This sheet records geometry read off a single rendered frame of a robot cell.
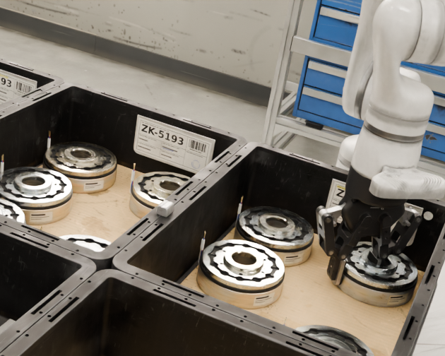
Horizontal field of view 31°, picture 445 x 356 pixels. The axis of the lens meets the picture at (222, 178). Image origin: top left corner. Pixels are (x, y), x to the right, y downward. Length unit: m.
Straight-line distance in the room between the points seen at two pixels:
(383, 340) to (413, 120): 0.25
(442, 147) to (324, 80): 0.47
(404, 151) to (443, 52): 0.12
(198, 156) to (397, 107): 0.36
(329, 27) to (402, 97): 1.96
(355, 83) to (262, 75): 2.71
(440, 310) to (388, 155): 0.44
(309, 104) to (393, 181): 2.06
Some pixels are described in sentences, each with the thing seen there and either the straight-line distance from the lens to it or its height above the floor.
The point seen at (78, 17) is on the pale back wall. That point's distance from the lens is 4.30.
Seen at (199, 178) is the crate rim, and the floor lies 0.93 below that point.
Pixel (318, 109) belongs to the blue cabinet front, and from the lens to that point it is 2.95.
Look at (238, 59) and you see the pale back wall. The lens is 3.94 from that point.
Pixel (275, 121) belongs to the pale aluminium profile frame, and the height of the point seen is 0.29.
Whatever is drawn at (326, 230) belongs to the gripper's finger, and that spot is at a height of 0.92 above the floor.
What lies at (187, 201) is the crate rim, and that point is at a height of 0.93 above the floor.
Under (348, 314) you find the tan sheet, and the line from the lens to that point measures 1.00.
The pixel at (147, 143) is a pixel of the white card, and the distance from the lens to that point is 1.20.
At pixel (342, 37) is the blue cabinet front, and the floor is 0.65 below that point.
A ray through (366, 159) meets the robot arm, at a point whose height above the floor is 1.01.
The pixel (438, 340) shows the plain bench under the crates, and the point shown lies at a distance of 1.25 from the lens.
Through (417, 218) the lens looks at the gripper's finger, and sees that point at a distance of 1.03.
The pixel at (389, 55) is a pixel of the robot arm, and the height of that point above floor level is 1.14.
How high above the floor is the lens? 1.37
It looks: 26 degrees down
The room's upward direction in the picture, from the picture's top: 10 degrees clockwise
